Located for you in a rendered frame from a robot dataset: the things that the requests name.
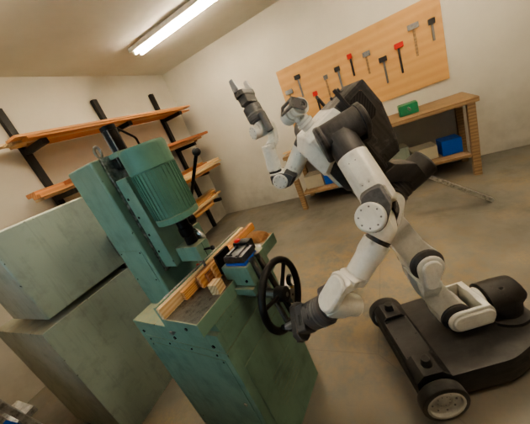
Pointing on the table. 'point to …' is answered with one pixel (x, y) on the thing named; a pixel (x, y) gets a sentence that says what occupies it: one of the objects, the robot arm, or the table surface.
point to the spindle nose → (187, 231)
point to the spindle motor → (159, 181)
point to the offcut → (216, 286)
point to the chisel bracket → (193, 252)
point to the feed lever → (193, 179)
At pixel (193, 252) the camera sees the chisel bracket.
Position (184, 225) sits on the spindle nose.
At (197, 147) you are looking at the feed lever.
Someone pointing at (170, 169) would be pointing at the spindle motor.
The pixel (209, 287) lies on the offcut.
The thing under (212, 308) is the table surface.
